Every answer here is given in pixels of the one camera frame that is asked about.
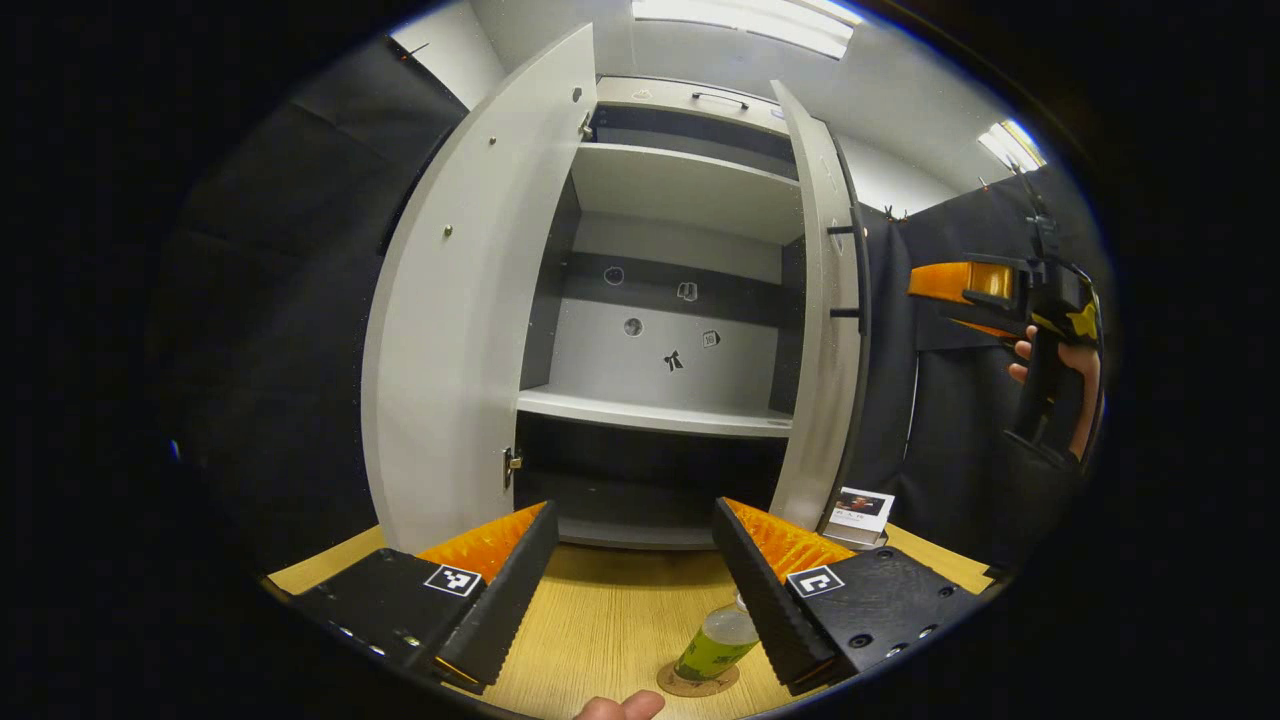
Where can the round brown coaster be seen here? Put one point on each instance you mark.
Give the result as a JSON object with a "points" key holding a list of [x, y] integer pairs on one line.
{"points": [[690, 687]]}

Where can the green label plastic bottle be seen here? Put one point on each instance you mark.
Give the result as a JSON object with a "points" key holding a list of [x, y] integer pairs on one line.
{"points": [[715, 645]]}

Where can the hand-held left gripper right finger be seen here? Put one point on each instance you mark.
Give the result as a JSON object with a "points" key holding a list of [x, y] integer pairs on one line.
{"points": [[770, 600]]}

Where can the small white book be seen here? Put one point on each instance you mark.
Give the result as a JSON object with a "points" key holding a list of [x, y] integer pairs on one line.
{"points": [[860, 512]]}

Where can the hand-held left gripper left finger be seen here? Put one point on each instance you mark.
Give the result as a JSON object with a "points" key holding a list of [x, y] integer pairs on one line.
{"points": [[500, 600]]}

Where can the grey cabinet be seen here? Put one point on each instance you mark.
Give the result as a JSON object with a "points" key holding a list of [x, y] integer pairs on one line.
{"points": [[680, 190]]}

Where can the black backdrop cloth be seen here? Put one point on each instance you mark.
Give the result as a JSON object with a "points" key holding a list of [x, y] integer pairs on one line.
{"points": [[280, 300], [950, 420]]}

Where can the small ceiling light panel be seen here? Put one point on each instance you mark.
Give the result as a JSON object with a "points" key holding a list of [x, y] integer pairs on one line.
{"points": [[1012, 145]]}

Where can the large ceiling light panel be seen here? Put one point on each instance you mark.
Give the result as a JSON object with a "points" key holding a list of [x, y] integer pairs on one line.
{"points": [[750, 22]]}

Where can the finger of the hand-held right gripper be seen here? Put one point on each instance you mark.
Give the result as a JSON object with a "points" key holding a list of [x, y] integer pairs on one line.
{"points": [[985, 328], [950, 280]]}

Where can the metal door hinge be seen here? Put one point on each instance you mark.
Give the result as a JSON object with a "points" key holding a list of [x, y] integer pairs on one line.
{"points": [[512, 467], [586, 125]]}

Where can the grey cabinet door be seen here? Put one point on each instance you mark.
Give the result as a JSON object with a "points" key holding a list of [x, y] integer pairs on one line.
{"points": [[815, 400], [460, 330]]}

